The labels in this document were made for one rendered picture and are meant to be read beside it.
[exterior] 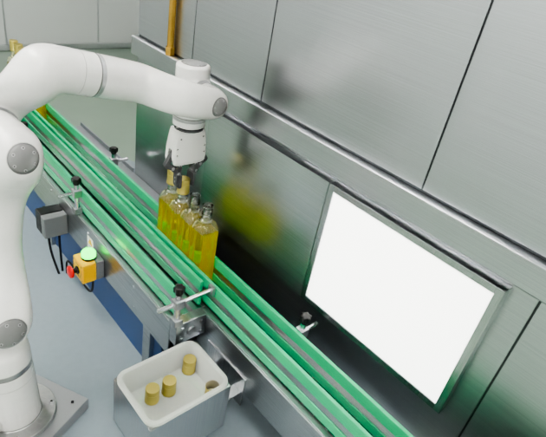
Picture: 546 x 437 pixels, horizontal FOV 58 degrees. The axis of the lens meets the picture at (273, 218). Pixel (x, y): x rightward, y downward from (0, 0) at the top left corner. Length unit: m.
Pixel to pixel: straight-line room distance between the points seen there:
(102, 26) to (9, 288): 6.62
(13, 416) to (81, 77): 0.83
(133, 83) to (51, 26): 6.25
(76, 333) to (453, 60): 1.34
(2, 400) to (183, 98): 0.82
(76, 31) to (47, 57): 6.44
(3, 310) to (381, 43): 0.93
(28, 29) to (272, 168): 6.20
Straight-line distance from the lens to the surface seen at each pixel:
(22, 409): 1.43
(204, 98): 1.15
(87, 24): 7.52
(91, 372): 1.62
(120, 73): 1.11
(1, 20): 7.16
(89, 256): 1.59
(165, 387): 1.28
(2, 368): 1.31
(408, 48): 1.01
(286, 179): 1.22
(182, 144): 1.29
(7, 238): 1.13
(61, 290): 1.89
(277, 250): 1.31
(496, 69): 0.93
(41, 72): 1.04
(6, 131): 1.01
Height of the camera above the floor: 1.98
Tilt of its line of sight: 31 degrees down
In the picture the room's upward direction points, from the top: 11 degrees clockwise
